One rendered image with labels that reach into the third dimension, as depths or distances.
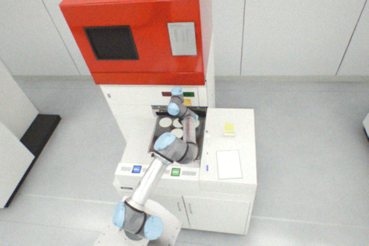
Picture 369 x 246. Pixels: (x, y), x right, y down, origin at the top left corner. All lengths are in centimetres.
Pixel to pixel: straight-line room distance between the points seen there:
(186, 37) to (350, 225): 209
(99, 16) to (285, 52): 244
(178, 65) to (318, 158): 190
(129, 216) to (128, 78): 95
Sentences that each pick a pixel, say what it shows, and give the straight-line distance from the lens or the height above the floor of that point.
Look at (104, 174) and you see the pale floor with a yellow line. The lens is 301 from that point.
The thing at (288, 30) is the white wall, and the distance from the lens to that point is 336.
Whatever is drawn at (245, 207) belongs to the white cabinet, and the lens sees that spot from 191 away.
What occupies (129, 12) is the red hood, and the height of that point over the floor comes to 175.
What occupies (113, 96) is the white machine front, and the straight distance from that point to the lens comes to 212.
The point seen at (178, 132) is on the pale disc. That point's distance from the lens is 194.
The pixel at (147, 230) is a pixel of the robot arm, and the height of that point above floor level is 109.
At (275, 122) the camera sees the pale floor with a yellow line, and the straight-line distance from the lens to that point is 323.
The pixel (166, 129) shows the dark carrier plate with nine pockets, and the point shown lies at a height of 90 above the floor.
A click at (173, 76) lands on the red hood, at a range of 176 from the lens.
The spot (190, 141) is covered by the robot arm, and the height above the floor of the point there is 123.
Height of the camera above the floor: 238
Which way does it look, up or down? 48 degrees down
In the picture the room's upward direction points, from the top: 10 degrees counter-clockwise
